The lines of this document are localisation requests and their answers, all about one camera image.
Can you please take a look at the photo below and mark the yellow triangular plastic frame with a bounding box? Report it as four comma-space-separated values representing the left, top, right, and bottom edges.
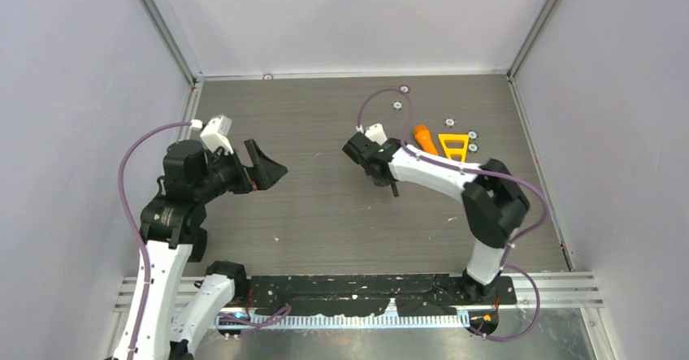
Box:
438, 133, 470, 162

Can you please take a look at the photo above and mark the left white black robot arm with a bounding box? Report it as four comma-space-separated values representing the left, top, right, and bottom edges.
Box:
112, 140, 288, 359

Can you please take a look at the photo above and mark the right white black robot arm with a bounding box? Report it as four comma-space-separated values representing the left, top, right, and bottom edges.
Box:
342, 132, 531, 304

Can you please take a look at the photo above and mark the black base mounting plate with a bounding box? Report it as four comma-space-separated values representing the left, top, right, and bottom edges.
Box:
240, 273, 517, 317

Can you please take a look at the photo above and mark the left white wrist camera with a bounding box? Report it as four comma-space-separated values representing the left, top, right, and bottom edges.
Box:
190, 115, 234, 154

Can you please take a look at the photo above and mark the ribbed aluminium front rail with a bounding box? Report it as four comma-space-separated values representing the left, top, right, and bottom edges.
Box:
214, 311, 483, 330

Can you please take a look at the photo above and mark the orange plastic handle tool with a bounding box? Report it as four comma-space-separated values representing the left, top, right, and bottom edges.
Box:
413, 124, 439, 156

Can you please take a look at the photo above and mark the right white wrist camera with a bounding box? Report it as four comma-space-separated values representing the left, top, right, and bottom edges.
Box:
356, 124, 388, 145

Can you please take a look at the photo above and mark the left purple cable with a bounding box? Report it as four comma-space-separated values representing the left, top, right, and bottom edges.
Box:
118, 121, 196, 360

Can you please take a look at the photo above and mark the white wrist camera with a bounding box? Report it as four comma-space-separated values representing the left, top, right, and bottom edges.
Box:
190, 115, 234, 154
356, 124, 388, 145

